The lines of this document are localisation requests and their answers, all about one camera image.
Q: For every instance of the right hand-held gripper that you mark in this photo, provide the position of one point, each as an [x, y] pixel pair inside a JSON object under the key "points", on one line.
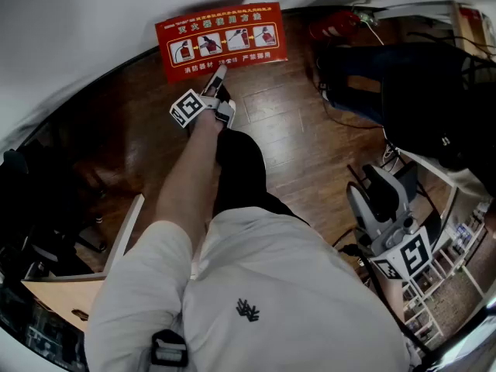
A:
{"points": [[410, 254]]}

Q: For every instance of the red fire extinguisher box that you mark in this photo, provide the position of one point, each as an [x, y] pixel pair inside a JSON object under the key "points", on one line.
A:
{"points": [[221, 56]]}

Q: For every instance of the white metal shelf rack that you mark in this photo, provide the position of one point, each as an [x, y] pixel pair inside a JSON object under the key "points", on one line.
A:
{"points": [[449, 266]]}

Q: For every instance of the red fire extinguisher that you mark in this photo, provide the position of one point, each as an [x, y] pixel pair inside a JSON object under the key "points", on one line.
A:
{"points": [[335, 25]]}

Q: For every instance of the light wooden desk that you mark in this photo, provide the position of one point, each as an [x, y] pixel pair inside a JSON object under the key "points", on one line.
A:
{"points": [[73, 293]]}

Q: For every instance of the person's right forearm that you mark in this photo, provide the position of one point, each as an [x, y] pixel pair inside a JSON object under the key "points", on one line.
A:
{"points": [[394, 298]]}

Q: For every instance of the black office chair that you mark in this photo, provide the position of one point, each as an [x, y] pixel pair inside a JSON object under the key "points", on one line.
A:
{"points": [[42, 207]]}

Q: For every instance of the person's left forearm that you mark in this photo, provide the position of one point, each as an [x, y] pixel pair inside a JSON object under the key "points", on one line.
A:
{"points": [[186, 192]]}

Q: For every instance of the person's white shirt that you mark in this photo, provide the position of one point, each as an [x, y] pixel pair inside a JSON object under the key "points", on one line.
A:
{"points": [[271, 293]]}

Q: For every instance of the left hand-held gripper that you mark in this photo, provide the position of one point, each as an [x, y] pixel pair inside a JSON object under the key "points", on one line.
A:
{"points": [[189, 107]]}

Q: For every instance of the person's black trouser leg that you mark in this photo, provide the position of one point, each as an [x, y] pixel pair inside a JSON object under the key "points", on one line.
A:
{"points": [[242, 169]]}

